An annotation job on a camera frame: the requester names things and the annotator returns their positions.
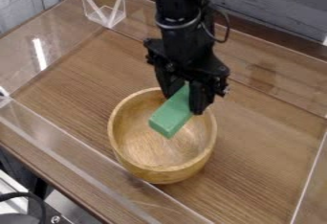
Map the black cable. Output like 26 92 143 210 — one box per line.
0 191 46 224

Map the clear acrylic tray enclosure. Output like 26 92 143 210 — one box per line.
0 0 327 224

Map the clear acrylic corner bracket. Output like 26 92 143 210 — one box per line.
81 0 126 29

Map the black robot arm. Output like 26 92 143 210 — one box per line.
143 0 229 115

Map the green rectangular block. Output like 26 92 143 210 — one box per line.
148 84 193 139

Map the brown wooden bowl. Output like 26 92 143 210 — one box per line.
106 87 217 184

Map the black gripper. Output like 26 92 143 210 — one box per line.
143 38 229 115

